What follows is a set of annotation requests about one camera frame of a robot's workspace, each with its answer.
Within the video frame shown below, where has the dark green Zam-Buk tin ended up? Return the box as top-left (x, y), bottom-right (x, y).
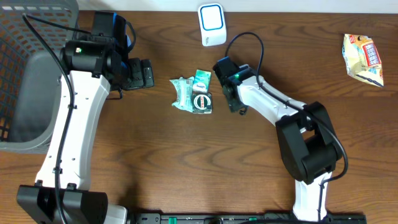
top-left (192, 93), bottom-right (213, 114)

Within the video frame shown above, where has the mint green wipes packet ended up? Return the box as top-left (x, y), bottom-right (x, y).
top-left (170, 77), bottom-right (194, 113)

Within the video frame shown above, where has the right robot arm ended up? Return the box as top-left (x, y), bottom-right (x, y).
top-left (213, 63), bottom-right (346, 222)

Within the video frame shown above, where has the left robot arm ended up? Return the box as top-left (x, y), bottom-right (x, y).
top-left (17, 40), bottom-right (154, 223)

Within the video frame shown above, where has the teal Kleenex tissue pack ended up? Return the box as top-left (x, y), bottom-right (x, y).
top-left (192, 70), bottom-right (211, 93)

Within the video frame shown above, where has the white barcode scanner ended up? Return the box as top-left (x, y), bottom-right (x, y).
top-left (197, 3), bottom-right (227, 47)

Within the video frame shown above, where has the grey plastic mesh basket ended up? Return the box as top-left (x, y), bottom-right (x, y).
top-left (1, 0), bottom-right (79, 154)

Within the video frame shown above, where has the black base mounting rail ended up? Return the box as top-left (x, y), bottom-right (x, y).
top-left (127, 212), bottom-right (367, 224)

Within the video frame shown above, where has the cream blue chips bag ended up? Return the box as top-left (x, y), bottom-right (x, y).
top-left (342, 34), bottom-right (384, 88)

